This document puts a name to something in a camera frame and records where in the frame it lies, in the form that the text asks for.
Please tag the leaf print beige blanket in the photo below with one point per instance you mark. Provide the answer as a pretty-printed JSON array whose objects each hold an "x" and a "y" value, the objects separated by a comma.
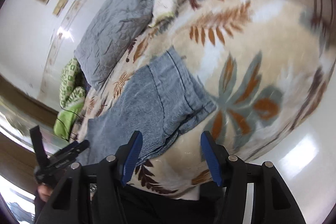
[{"x": 265, "y": 64}]

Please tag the person's left hand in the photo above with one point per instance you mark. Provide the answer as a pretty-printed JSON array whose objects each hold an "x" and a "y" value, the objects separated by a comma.
[{"x": 44, "y": 192}]

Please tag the brown wooden glass door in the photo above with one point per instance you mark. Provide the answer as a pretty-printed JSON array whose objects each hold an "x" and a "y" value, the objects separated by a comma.
[{"x": 19, "y": 113}]

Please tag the grey denim pants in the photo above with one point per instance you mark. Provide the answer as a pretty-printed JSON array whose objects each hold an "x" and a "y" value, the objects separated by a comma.
[{"x": 162, "y": 100}]

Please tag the grey quilted pillow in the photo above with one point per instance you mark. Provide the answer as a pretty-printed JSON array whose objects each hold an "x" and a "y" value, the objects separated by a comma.
[{"x": 108, "y": 36}]

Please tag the beige wall switch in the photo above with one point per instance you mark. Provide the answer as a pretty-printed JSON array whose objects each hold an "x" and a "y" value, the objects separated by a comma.
[{"x": 59, "y": 7}]

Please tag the green patterned blanket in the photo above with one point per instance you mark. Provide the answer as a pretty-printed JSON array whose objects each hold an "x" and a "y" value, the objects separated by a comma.
[{"x": 71, "y": 96}]

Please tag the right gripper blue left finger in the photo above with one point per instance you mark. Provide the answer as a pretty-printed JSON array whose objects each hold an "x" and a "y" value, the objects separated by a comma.
[{"x": 127, "y": 156}]

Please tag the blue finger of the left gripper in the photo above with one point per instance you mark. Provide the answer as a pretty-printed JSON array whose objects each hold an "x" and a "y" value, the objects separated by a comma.
[
  {"x": 36, "y": 138},
  {"x": 73, "y": 149}
]

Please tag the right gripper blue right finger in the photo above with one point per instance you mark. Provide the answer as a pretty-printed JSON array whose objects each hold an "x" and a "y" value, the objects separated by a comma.
[{"x": 216, "y": 158}]

